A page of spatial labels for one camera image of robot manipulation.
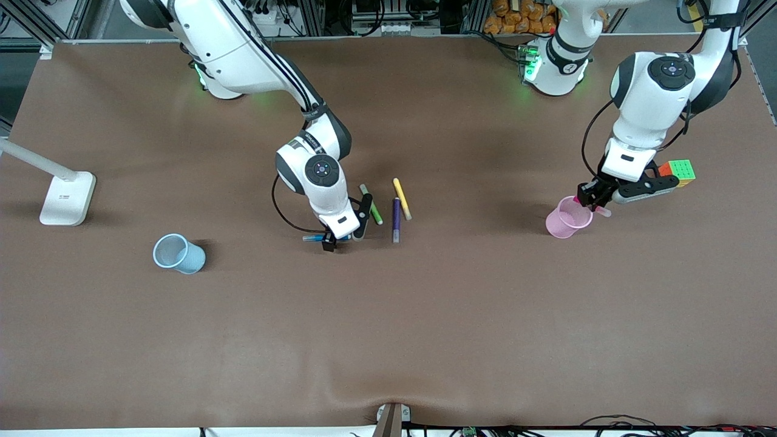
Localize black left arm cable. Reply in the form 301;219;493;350
581;100;614;183

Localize white desk lamp base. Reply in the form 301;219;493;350
0;138;97;226

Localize metal table edge bracket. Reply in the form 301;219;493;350
372;402;411;437

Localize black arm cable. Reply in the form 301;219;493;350
271;173;331;234
581;100;614;183

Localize pink cup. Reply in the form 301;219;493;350
545;195;594;239

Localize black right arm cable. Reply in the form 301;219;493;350
271;173;331;234

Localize orange snack bags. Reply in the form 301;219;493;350
484;0;559;35

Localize colourful puzzle cube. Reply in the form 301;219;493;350
659;160;696;188

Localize black cables under table edge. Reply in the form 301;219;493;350
580;415;777;437

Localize aluminium frame profile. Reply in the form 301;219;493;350
9;0;67;42

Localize yellow marker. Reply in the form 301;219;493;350
393;178;413;221

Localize light blue cup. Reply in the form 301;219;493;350
152;233;206;275

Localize green marker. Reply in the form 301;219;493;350
359;184;384;226

